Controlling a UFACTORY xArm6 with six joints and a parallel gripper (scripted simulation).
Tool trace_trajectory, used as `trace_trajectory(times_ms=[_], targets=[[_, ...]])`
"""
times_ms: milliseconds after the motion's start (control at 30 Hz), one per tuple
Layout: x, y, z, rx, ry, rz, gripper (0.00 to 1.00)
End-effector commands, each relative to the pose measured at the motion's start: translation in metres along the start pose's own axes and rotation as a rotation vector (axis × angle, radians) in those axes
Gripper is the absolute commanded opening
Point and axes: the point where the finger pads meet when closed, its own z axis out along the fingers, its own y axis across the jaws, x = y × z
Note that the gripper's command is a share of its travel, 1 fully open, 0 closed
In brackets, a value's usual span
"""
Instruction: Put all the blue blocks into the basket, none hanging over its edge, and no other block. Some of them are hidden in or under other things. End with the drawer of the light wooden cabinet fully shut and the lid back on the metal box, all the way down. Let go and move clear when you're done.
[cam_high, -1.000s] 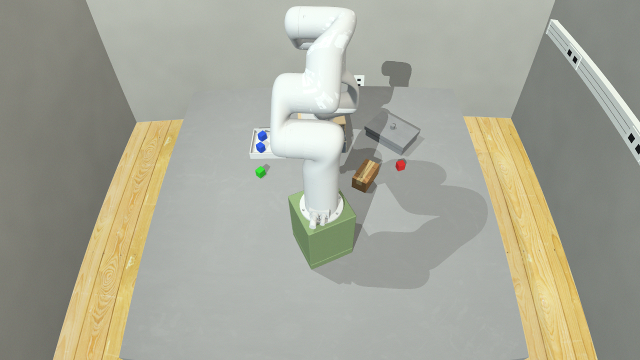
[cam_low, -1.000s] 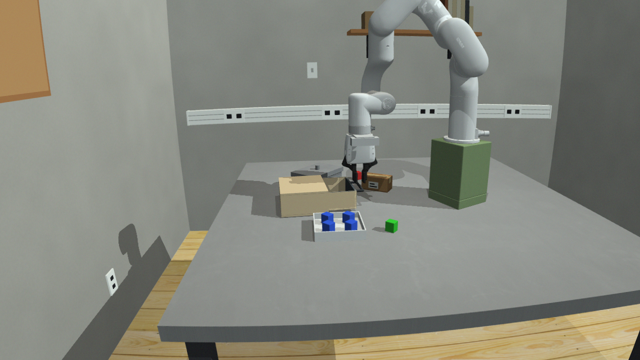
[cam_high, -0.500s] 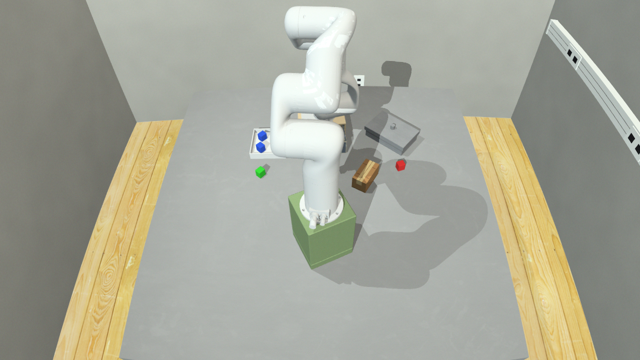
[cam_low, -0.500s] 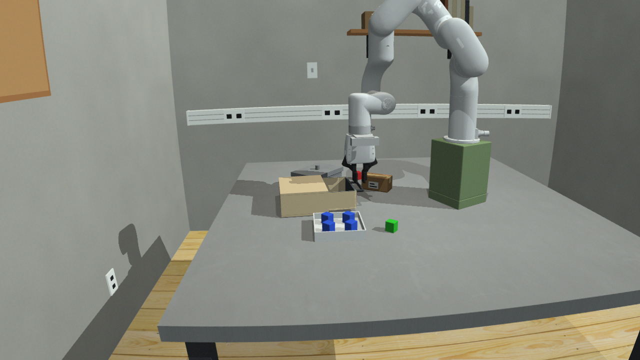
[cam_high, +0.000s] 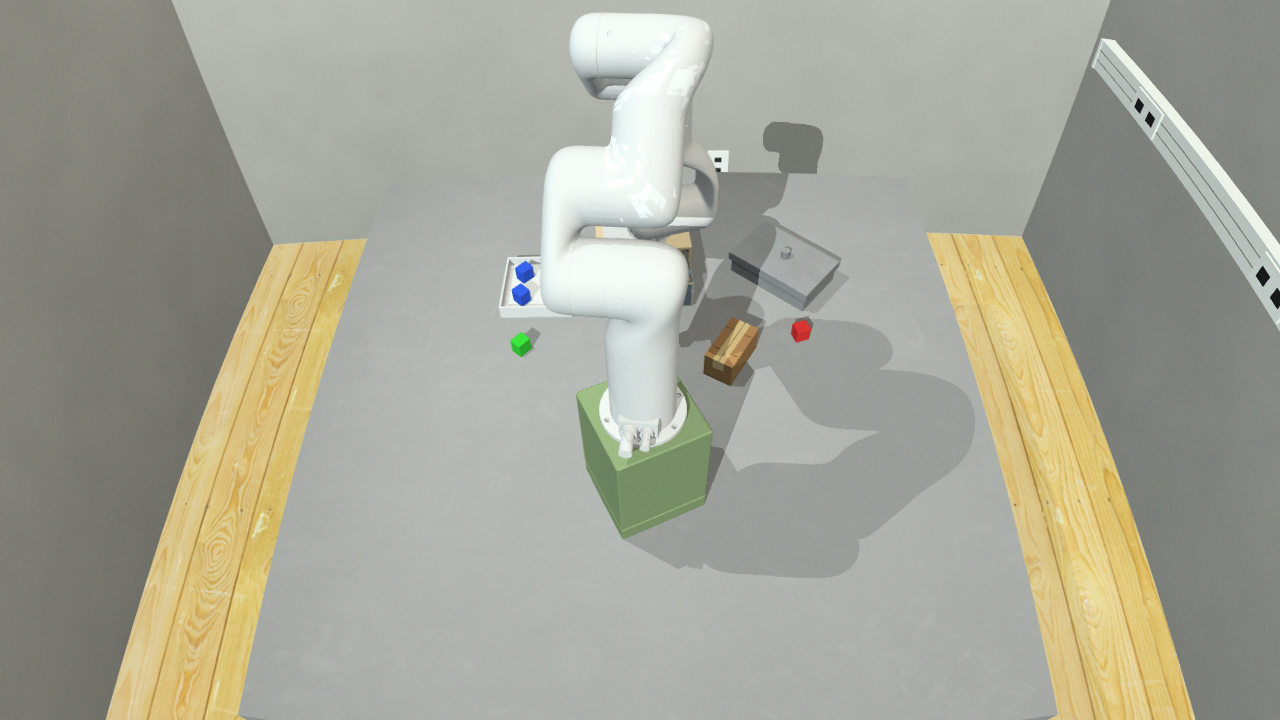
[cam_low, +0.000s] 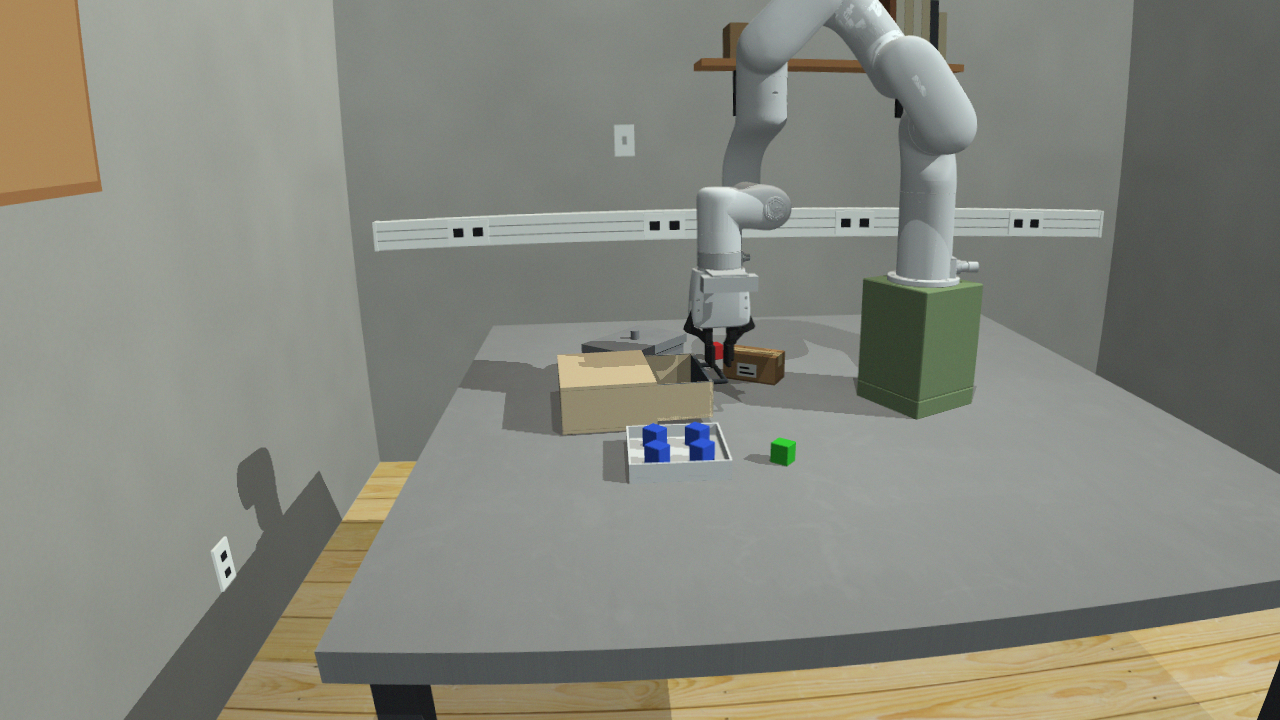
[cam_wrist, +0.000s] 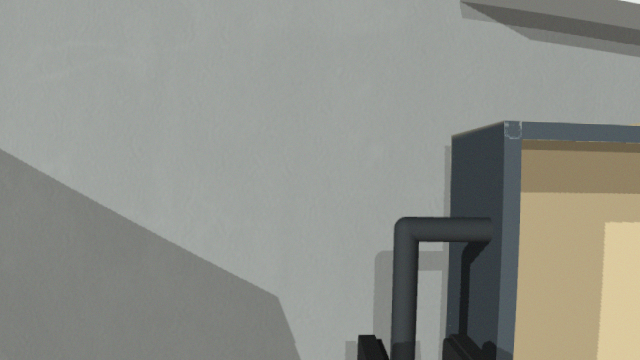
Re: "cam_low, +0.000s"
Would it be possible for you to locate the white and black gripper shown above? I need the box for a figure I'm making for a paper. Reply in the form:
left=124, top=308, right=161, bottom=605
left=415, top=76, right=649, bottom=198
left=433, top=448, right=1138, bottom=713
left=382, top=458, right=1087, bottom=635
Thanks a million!
left=684, top=266, right=755, bottom=368

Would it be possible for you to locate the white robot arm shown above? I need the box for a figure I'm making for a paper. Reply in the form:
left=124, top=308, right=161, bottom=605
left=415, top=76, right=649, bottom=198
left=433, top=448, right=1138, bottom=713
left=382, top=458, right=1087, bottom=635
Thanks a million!
left=698, top=0, right=979, bottom=293

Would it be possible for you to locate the brown cardboard box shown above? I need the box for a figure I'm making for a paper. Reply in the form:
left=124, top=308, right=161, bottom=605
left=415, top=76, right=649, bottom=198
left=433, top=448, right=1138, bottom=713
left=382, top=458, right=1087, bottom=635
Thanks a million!
left=723, top=345, right=785, bottom=386

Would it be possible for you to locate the blue block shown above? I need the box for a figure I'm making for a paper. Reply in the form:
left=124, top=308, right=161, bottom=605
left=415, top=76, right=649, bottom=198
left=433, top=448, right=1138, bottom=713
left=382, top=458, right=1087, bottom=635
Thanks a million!
left=643, top=423, right=667, bottom=447
left=685, top=421, right=709, bottom=446
left=689, top=438, right=716, bottom=461
left=644, top=439, right=669, bottom=462

